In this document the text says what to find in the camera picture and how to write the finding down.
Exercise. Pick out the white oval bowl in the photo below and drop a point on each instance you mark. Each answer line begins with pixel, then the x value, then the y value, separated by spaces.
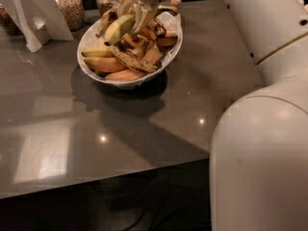
pixel 89 39

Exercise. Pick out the spotted banana at rim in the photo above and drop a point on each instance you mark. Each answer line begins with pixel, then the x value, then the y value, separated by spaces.
pixel 106 20

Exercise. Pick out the glass jar right back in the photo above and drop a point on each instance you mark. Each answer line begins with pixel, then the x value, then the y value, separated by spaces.
pixel 175 0

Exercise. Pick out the yellow banana left small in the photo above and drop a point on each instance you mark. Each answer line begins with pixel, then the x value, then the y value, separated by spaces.
pixel 98 51

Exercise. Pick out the white folded sign stand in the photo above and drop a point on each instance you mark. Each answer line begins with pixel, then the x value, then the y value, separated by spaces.
pixel 38 20

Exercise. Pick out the glass jar of nuts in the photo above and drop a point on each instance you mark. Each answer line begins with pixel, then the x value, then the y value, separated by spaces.
pixel 73 12

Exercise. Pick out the orange banana right side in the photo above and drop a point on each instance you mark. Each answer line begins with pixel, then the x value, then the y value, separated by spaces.
pixel 168 40

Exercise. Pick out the large green-yellow banana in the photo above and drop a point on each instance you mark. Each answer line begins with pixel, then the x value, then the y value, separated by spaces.
pixel 118 29

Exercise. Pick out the orange ripe banana left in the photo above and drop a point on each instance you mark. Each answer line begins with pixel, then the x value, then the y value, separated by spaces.
pixel 106 65

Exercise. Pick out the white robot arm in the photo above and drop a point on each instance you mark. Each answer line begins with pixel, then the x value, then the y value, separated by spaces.
pixel 258 166

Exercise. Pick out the glass jar far left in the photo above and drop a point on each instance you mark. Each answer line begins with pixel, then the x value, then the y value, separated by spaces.
pixel 7 23

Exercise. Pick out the orange banana front bottom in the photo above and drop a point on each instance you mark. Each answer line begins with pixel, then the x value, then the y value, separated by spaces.
pixel 125 75

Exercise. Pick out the spotted brown banana front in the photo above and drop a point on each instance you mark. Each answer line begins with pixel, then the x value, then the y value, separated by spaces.
pixel 132 61

